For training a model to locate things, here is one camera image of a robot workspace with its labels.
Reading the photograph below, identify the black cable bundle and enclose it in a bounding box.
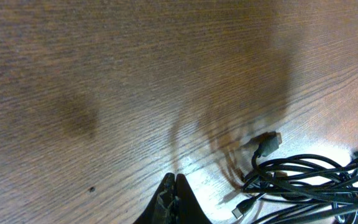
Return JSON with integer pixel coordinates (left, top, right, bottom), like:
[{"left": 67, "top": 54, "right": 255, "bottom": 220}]
[{"left": 231, "top": 131, "right": 358, "bottom": 224}]

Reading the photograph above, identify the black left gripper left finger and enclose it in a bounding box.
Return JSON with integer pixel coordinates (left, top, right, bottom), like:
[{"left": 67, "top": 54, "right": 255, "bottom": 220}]
[{"left": 134, "top": 173, "right": 177, "bottom": 224}]

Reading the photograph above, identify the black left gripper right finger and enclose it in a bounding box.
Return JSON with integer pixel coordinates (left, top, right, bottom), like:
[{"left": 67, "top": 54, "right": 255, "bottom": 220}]
[{"left": 175, "top": 174, "right": 211, "bottom": 224}]

